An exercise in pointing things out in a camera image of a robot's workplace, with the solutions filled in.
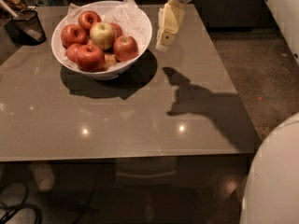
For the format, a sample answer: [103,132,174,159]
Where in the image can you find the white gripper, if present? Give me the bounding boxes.
[156,0,192,51]

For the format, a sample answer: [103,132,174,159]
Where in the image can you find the red apple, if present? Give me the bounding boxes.
[78,10,101,33]
[113,35,138,62]
[65,43,80,63]
[76,45,105,72]
[61,24,88,48]
[111,22,123,37]

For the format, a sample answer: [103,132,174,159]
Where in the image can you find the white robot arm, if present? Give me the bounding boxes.
[156,0,299,224]

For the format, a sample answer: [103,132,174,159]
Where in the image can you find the white paper bowl liner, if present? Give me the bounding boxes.
[57,0,150,72]

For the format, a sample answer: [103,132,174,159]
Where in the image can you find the red apple behind yellow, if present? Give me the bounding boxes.
[111,22,123,37]

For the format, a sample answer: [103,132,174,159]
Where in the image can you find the yellow green apple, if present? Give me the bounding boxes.
[90,21,117,50]

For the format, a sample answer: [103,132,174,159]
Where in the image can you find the red apple top back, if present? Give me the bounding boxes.
[78,10,101,33]

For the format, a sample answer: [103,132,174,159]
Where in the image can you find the pale apple bottom of bowl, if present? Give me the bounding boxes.
[104,53,118,71]

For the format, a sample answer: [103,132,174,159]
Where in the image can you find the white ceramic bowl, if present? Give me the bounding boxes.
[50,0,153,81]

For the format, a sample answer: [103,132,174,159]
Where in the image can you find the red apple front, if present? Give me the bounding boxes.
[76,45,105,72]

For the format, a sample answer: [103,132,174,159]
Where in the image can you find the dark cabinets in background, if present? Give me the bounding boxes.
[67,0,277,30]

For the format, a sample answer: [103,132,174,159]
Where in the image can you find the black mesh basket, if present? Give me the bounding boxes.
[5,10,47,46]

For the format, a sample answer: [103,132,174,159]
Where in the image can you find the black cable on floor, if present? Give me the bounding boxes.
[0,182,43,224]

